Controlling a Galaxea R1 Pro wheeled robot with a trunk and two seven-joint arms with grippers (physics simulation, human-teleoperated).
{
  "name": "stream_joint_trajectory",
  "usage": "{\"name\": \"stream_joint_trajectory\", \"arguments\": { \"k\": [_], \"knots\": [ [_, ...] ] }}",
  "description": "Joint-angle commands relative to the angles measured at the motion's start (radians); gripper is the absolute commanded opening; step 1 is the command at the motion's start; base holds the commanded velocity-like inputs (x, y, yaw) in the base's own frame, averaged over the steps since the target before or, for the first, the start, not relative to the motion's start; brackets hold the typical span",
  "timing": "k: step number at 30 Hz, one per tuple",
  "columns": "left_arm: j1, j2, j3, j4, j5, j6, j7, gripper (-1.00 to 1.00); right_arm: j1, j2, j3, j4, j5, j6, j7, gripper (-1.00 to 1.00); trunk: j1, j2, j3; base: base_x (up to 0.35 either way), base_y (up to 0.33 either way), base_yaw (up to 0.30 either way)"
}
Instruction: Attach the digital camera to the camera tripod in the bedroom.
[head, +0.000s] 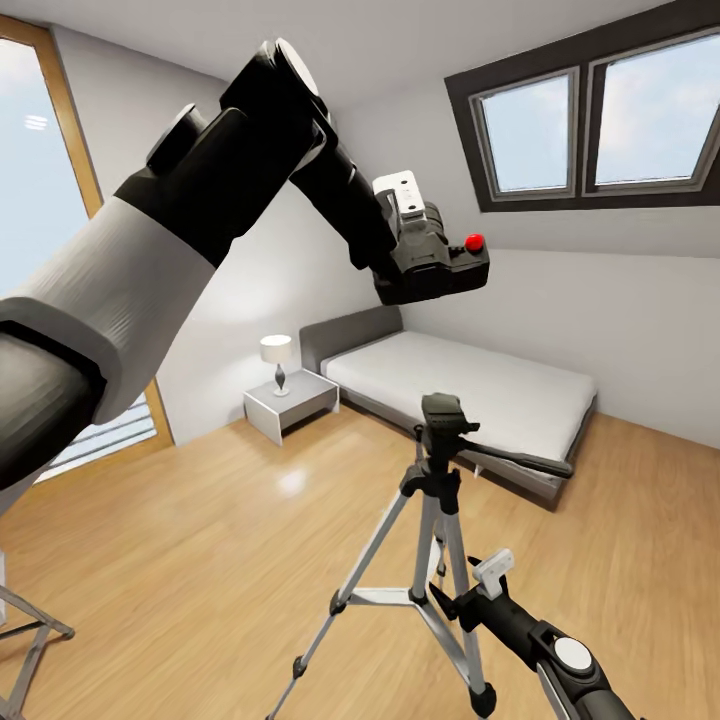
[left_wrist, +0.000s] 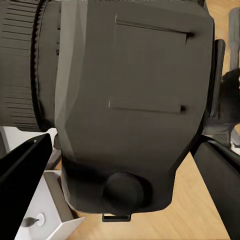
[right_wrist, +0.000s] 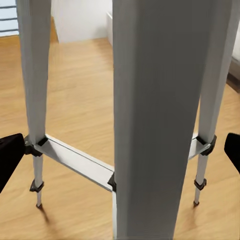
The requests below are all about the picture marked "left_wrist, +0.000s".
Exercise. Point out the bed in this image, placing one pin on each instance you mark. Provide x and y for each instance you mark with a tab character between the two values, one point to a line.
11	137

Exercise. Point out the digital camera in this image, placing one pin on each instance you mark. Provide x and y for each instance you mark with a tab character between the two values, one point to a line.
128	85

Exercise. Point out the camera tripod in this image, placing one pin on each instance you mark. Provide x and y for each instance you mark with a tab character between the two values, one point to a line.
221	127

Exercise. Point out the table lamp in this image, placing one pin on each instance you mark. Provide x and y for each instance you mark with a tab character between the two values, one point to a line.
29	221

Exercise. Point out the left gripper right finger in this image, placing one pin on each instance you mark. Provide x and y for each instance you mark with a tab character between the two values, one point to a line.
219	167

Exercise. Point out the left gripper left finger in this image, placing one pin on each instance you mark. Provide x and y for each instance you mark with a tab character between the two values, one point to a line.
20	173

